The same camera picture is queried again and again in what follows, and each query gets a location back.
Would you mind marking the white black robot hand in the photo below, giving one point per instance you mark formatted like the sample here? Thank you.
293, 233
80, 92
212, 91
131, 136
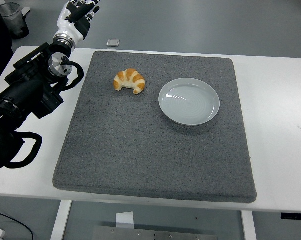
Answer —
70, 27

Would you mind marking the grey felt mat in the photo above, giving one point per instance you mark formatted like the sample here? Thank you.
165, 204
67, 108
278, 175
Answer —
140, 150

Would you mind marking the white furniture foot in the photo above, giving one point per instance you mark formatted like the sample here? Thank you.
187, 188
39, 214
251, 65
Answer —
27, 10

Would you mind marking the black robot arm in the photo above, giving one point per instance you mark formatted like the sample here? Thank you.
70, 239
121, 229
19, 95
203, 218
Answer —
23, 92

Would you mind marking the silver square floor socket cover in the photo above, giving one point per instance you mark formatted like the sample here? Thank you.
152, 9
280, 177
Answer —
113, 42

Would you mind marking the person's leg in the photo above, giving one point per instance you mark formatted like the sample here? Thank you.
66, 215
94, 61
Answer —
0, 50

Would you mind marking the round white plate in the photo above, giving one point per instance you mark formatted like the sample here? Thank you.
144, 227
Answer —
189, 102

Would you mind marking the white table leg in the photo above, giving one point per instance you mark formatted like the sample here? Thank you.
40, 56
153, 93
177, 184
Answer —
248, 225
61, 220

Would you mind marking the golden croissant bread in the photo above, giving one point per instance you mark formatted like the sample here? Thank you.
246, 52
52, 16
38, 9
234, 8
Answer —
130, 78

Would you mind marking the black table control panel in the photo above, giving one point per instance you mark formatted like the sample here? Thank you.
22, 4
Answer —
295, 216

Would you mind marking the black mesh waste bin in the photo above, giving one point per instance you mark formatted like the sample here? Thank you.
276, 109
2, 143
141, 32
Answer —
16, 23

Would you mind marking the grey metal plate with screws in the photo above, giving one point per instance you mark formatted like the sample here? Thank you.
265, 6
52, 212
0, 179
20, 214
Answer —
153, 235

